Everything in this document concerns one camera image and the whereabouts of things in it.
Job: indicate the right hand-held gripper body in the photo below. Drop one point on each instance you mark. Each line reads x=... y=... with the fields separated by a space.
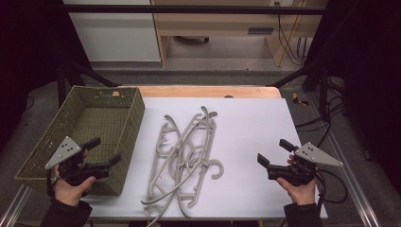
x=315 y=154

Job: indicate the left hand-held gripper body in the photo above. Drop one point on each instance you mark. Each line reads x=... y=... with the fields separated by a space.
x=63 y=151

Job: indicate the olive green woven basket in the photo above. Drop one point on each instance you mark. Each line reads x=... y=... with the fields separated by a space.
x=104 y=126

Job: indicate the person's right hand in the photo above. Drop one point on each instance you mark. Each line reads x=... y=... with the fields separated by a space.
x=301 y=194

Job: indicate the person's left hand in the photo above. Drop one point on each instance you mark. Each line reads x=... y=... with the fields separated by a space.
x=71 y=194

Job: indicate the white table mat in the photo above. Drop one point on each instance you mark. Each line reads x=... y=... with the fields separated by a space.
x=252 y=126

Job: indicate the yellow and black tool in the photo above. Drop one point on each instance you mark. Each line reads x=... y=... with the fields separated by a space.
x=296 y=98

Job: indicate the black metal stand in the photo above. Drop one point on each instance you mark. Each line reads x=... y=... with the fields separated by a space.
x=323 y=88
x=61 y=85

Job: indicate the white cabinet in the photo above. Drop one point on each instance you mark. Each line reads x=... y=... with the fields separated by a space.
x=116 y=38

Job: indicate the light wooden desk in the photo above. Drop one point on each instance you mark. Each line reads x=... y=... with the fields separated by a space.
x=214 y=23

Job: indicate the aluminium rail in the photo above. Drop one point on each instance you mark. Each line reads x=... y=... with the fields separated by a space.
x=353 y=176
x=14 y=208

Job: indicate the black horizontal frame bar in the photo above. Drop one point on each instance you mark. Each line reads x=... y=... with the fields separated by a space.
x=189 y=9

